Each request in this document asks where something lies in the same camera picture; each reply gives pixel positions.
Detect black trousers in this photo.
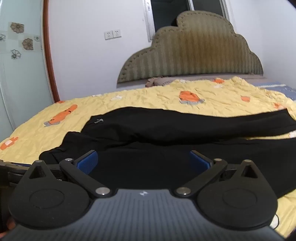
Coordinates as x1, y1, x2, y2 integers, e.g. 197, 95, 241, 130
39, 107, 295, 197

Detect yellow carrot print bedsheet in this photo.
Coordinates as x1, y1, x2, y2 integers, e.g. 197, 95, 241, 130
1, 77, 295, 240

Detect brown grey pillow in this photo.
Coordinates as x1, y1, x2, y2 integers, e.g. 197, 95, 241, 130
145, 76, 183, 87

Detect frosted glass floral sliding door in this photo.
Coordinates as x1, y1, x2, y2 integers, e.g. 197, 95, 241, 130
1, 0, 53, 140

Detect blue striped mattress cover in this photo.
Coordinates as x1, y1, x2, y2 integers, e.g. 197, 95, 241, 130
252, 79, 296, 101

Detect olive green padded headboard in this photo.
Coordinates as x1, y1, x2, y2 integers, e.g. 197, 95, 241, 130
117, 11, 263, 83

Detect white wall socket pair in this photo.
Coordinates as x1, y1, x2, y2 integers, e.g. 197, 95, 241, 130
104, 30, 121, 40

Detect dark window with white frame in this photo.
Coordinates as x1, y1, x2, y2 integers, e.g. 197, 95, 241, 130
142, 0, 230, 42

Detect brown wooden door frame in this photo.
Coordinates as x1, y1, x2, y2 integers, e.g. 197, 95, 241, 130
42, 0, 60, 102

